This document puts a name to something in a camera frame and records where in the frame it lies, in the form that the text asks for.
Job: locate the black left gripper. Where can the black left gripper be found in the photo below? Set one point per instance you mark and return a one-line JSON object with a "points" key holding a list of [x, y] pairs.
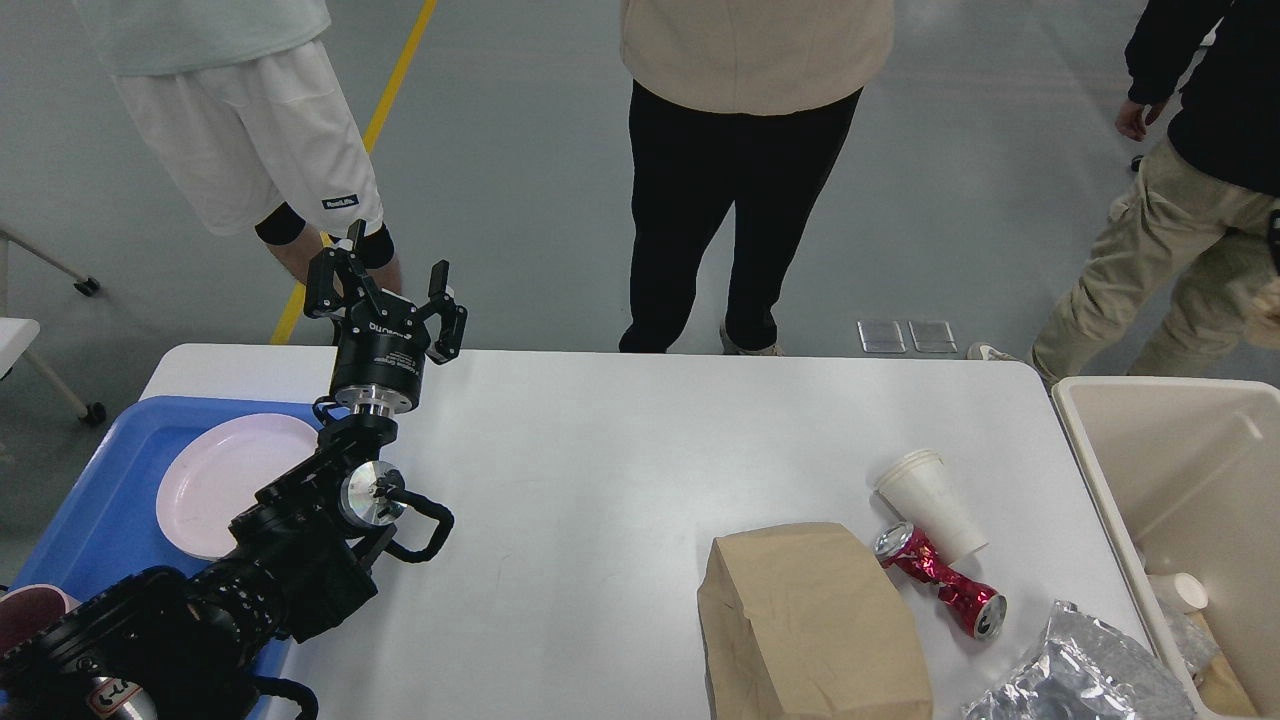
{"points": [[382, 339]]}

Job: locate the pink plastic plate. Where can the pink plastic plate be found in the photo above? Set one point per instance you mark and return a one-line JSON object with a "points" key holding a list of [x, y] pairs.
{"points": [[215, 478]]}

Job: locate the brown paper bag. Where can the brown paper bag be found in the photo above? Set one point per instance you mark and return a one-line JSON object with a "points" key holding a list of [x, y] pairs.
{"points": [[800, 622]]}

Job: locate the white paper cup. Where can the white paper cup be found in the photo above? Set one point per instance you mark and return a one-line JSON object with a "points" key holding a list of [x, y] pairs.
{"points": [[920, 489]]}

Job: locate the crushed red soda can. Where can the crushed red soda can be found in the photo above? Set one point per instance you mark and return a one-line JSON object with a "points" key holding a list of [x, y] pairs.
{"points": [[979, 609]]}

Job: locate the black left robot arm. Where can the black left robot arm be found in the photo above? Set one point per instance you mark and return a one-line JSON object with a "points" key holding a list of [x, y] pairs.
{"points": [[161, 645]]}

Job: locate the person in white shorts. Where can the person in white shorts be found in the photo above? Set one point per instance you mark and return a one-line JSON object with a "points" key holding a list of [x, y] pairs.
{"points": [[240, 103]]}

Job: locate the blue plastic tray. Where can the blue plastic tray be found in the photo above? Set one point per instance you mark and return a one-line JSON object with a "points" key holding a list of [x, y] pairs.
{"points": [[108, 530]]}

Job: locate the person in beige hoodie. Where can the person in beige hoodie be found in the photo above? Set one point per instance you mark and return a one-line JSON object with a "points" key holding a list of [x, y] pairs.
{"points": [[737, 107]]}

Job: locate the metal floor plate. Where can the metal floor plate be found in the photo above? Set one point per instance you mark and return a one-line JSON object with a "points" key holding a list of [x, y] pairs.
{"points": [[881, 337], [930, 337]]}

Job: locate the silver foil bag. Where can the silver foil bag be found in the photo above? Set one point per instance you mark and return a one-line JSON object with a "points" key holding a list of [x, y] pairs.
{"points": [[1084, 668]]}

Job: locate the beige plastic bin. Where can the beige plastic bin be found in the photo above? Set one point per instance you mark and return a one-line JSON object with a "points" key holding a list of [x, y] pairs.
{"points": [[1184, 474]]}

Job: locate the person in black jacket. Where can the person in black jacket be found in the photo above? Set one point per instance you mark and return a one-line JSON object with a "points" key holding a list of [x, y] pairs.
{"points": [[1197, 215]]}

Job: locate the small white cup in bin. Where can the small white cup in bin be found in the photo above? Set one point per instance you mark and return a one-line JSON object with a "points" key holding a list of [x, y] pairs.
{"points": [[1179, 591]]}

